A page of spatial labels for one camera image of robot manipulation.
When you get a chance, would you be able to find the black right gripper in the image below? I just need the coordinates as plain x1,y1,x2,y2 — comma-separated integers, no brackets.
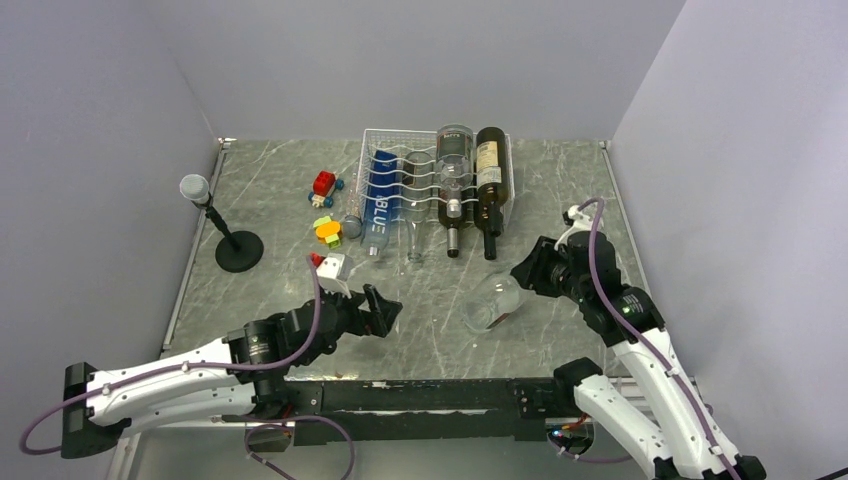
511,235,590,304

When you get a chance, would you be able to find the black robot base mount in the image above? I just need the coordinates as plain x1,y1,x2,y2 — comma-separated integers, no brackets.
242,377,596,450

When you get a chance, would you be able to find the colourful toy block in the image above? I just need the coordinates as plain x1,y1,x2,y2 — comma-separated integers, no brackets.
313,216,342,249

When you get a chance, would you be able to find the white wire wine rack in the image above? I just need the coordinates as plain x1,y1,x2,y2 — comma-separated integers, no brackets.
343,124,514,249

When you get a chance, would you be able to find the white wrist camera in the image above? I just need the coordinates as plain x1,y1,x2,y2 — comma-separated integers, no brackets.
312,253,353,298
554,205,593,250

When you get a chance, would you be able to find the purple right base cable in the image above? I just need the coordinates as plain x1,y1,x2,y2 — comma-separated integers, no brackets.
547,430,637,465

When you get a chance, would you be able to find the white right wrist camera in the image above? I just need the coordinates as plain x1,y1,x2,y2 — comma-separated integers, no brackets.
554,205,593,250

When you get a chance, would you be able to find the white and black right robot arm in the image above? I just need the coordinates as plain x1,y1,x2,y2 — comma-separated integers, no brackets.
510,231,767,479

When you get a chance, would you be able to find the dark green wine bottle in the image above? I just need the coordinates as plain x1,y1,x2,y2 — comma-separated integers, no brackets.
438,199,468,258
474,209,504,261

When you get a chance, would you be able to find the blue square water bottle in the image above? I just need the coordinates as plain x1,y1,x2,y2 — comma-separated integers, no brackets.
362,150,399,259

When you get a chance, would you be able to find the clear round glass bottle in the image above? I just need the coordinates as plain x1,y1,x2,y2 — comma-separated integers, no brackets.
461,272,529,333
436,124,474,219

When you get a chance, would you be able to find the clear glass wine bottle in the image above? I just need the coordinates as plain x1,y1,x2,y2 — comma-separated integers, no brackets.
402,151,434,263

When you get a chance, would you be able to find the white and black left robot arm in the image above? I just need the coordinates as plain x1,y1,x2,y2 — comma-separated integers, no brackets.
60,284,403,459

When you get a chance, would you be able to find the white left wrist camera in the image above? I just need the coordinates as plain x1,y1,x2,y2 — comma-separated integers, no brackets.
312,253,353,298

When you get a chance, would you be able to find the grey microphone on stand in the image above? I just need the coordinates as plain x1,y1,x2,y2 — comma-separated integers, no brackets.
179,174,264,273

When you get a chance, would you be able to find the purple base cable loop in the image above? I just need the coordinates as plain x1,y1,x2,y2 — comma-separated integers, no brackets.
243,414,356,480

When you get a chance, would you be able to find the red toy block car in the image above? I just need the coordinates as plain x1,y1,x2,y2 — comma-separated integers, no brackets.
308,170,345,208

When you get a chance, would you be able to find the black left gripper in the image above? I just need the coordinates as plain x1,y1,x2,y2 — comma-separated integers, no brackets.
298,281,402,366

